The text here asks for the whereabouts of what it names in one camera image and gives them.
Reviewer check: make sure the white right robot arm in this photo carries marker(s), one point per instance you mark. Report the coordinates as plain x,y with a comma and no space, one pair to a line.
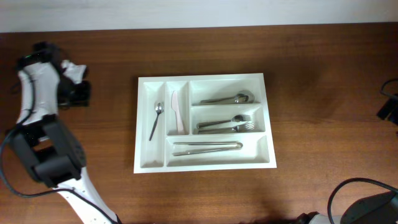
379,208

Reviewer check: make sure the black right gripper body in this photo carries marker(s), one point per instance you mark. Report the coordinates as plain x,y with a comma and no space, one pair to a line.
390,104

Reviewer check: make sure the metal tablespoon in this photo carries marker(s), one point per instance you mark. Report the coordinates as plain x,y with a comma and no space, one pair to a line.
244,97
219,101

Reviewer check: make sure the small metal teaspoon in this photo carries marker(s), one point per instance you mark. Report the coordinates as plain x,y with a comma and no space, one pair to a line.
159,109

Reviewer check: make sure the metal fork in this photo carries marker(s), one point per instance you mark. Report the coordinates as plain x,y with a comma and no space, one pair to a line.
242,128
238,118

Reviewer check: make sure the white plastic cutlery tray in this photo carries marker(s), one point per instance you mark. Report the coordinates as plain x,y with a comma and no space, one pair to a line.
156,155

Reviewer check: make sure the pink plastic knife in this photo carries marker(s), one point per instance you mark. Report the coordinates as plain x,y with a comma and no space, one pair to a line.
175,107

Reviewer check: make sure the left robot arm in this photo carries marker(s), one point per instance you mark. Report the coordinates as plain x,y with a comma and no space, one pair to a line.
47,149

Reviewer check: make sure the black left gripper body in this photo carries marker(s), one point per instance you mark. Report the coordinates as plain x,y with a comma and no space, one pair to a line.
75,94

